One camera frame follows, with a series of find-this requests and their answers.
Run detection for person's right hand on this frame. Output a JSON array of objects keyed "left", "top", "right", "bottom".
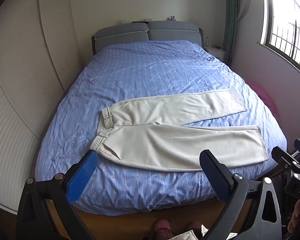
[{"left": 288, "top": 200, "right": 300, "bottom": 233}]

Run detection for grey padded headboard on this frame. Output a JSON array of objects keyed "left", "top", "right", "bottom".
[{"left": 91, "top": 21, "right": 204, "bottom": 55}]

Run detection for white louvered wardrobe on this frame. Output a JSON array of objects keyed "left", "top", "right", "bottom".
[{"left": 0, "top": 0, "right": 83, "bottom": 214}]

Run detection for pink toy on headboard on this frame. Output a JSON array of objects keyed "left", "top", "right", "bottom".
[{"left": 167, "top": 16, "right": 176, "bottom": 21}]

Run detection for white nightstand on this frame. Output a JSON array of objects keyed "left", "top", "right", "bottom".
[{"left": 205, "top": 46, "right": 225, "bottom": 62}]

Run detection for cream white pants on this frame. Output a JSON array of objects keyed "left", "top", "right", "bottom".
[{"left": 90, "top": 89, "right": 268, "bottom": 172}]

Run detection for barred window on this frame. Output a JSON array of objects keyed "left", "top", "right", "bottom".
[{"left": 261, "top": 0, "right": 300, "bottom": 72}]

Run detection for pink blanket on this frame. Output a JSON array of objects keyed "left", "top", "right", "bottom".
[{"left": 245, "top": 81, "right": 280, "bottom": 121}]

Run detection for pink slippers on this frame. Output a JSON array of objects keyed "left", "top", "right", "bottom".
[{"left": 152, "top": 219, "right": 203, "bottom": 239}]

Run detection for green curtain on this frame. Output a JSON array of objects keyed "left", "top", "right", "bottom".
[{"left": 223, "top": 0, "right": 242, "bottom": 65}]

